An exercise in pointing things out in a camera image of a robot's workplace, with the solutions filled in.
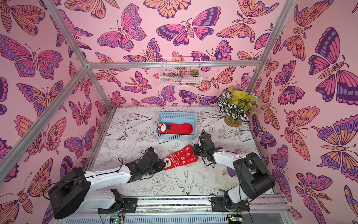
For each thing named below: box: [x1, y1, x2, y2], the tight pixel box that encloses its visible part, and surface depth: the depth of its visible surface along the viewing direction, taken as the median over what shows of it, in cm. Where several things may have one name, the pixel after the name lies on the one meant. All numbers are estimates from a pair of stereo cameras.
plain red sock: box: [157, 122, 194, 136], surface depth 102 cm
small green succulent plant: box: [189, 69, 200, 76], surface depth 94 cm
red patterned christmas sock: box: [162, 144, 200, 171], surface depth 91 cm
